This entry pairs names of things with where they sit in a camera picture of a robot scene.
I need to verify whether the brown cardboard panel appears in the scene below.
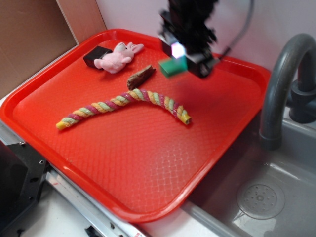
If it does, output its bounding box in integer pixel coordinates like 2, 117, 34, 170
0, 0, 106, 98

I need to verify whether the grey cable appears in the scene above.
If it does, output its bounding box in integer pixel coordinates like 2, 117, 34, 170
218, 0, 255, 60

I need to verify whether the black metal bracket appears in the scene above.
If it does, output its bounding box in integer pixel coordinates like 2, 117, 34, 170
0, 142, 48, 235

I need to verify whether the black rectangular block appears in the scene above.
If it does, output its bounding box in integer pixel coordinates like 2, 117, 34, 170
83, 46, 113, 69

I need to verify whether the pink plush bunny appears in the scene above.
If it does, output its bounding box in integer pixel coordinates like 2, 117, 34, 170
93, 42, 144, 74

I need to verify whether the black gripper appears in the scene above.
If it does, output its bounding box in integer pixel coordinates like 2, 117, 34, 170
159, 0, 220, 79

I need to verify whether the red plastic tray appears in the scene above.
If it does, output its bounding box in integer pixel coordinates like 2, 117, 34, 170
0, 29, 270, 223

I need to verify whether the grey plastic sink basin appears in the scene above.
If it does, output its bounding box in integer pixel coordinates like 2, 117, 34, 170
183, 116, 316, 237

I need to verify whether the multicolour twisted rope toy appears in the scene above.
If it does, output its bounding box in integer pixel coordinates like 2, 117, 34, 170
56, 88, 192, 130

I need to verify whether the green rectangular block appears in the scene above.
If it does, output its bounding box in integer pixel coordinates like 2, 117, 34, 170
158, 56, 188, 78

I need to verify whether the round sink drain cover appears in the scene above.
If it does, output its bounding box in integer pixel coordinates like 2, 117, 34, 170
236, 179, 285, 220

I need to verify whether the brown wooden piece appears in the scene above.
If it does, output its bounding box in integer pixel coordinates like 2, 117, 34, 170
127, 65, 156, 90

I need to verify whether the grey curved faucet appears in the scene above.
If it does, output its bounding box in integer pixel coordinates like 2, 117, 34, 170
259, 33, 316, 150

